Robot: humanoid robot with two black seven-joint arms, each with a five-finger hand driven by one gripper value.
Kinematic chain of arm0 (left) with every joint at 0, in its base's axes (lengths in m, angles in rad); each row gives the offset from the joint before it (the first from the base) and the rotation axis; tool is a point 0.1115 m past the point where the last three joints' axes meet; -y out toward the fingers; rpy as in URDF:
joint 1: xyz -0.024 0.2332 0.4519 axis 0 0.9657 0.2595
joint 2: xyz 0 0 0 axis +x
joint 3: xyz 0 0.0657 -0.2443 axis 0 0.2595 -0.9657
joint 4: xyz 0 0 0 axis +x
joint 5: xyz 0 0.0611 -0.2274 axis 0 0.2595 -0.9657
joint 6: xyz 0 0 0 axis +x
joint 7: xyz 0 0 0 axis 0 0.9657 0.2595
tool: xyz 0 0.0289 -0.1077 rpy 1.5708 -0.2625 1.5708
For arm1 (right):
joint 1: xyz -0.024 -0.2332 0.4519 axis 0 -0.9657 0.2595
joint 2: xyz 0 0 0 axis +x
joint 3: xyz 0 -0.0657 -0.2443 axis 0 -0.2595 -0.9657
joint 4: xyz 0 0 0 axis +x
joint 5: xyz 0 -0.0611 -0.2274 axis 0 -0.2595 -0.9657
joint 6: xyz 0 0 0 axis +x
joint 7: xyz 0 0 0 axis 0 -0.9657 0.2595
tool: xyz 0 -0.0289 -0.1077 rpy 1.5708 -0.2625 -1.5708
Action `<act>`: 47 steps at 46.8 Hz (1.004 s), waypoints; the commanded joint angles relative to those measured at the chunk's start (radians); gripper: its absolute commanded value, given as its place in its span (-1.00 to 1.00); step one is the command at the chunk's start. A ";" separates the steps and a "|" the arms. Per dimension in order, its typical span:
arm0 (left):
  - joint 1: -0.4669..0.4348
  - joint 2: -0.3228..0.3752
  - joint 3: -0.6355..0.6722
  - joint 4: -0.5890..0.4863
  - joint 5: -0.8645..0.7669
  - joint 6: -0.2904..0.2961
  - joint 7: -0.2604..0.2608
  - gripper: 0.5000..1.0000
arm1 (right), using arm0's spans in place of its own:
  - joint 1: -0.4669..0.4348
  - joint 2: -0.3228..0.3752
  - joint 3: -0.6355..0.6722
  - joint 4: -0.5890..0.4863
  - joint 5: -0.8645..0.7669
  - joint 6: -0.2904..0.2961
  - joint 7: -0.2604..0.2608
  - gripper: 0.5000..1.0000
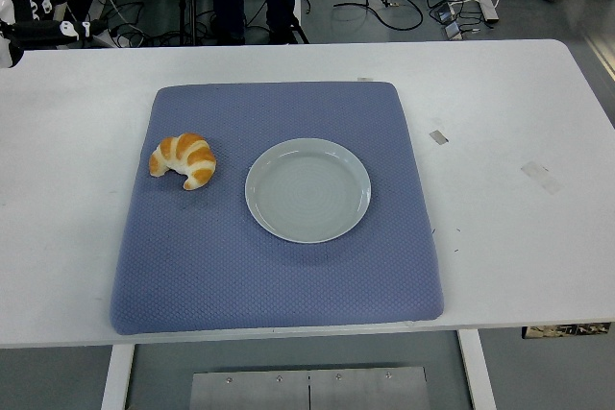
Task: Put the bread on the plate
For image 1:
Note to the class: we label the white table leg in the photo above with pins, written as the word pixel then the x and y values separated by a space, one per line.
pixel 117 376
pixel 476 371

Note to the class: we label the golden croissant bread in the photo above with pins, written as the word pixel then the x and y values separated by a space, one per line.
pixel 185 158

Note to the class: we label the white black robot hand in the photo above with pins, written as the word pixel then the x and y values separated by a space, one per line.
pixel 33 31

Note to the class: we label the grey tape strip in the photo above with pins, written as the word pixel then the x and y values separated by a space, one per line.
pixel 438 137

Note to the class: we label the grey power adapter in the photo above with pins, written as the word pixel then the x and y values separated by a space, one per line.
pixel 453 31

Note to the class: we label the clear tape strip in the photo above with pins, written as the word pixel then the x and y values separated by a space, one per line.
pixel 540 177

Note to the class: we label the blue quilted mat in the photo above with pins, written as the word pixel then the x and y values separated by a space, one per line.
pixel 269 285

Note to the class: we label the round grey plate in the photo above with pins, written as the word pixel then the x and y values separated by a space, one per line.
pixel 307 191

